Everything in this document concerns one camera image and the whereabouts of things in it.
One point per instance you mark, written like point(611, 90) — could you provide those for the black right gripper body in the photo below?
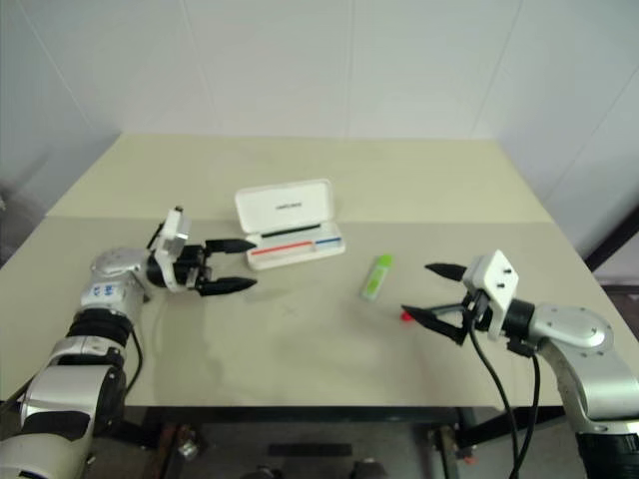
point(478, 309)

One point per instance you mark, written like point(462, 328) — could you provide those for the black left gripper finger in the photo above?
point(232, 245)
point(229, 286)

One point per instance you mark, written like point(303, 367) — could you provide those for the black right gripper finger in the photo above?
point(429, 318)
point(449, 272)

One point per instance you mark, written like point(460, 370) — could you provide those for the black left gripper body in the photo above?
point(192, 262)

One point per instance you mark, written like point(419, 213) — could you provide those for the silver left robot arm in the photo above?
point(100, 294)

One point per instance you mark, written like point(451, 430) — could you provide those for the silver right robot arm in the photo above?
point(574, 329)

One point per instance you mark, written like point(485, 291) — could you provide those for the small red object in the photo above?
point(407, 316)

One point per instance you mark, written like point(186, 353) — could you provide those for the white open pencil case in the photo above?
point(284, 207)

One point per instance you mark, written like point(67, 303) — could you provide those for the red pen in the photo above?
point(282, 248)

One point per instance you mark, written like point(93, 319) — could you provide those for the black pen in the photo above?
point(289, 230)

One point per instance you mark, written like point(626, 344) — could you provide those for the dark rounded shape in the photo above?
point(267, 472)
point(367, 470)

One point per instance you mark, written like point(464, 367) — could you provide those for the silver round fitting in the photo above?
point(188, 449)

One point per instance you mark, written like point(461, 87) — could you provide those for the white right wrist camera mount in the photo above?
point(494, 284)

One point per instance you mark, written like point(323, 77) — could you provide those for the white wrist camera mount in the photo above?
point(494, 284)
point(172, 234)

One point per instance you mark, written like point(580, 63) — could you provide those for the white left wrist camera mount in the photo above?
point(172, 234)

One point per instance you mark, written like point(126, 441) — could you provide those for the black table frame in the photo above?
point(299, 415)

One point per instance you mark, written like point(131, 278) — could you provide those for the dark metal frame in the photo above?
point(611, 234)

